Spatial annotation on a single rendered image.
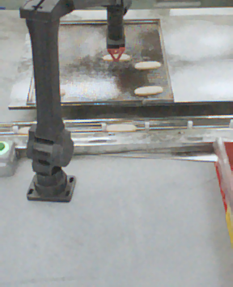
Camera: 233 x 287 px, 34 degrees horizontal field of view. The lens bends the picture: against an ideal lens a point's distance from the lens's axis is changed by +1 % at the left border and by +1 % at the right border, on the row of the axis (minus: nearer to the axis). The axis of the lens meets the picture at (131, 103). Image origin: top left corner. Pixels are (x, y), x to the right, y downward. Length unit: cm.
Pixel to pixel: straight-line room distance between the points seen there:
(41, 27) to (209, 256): 65
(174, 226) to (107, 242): 17
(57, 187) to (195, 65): 72
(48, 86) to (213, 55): 80
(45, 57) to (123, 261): 50
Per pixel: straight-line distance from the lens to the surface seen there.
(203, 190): 111
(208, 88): 138
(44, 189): 106
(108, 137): 119
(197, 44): 159
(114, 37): 134
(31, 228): 104
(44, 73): 91
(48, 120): 96
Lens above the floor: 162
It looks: 35 degrees down
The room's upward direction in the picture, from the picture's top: straight up
